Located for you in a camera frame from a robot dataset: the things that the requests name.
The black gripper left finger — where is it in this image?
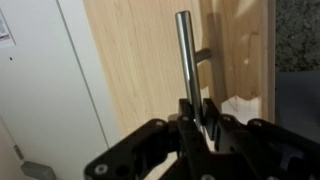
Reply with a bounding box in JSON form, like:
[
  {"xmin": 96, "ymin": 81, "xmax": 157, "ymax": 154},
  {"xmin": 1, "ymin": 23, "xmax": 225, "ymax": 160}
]
[{"xmin": 84, "ymin": 99, "xmax": 211, "ymax": 180}]

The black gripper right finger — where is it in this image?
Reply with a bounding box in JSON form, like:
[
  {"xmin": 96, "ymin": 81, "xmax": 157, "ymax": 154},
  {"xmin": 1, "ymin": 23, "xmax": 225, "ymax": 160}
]
[{"xmin": 203, "ymin": 98, "xmax": 320, "ymax": 180}]

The steel cabinet bar handle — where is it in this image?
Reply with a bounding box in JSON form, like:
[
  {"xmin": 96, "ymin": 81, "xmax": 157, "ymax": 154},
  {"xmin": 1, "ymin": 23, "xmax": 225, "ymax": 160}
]
[{"xmin": 175, "ymin": 11, "xmax": 211, "ymax": 128}]

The wooden cabinet door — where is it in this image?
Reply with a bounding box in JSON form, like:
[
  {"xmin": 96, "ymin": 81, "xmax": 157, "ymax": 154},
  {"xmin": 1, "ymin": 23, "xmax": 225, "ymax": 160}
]
[{"xmin": 83, "ymin": 0, "xmax": 276, "ymax": 138}]

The door lever lock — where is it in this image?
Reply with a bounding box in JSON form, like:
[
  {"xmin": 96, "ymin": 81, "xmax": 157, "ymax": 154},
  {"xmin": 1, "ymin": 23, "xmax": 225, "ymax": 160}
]
[{"xmin": 13, "ymin": 145, "xmax": 56, "ymax": 180}]

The paper notice on door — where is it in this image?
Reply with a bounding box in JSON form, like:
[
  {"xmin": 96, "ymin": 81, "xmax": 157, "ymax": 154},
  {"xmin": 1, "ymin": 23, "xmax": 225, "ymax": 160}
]
[{"xmin": 0, "ymin": 9, "xmax": 16, "ymax": 49}]

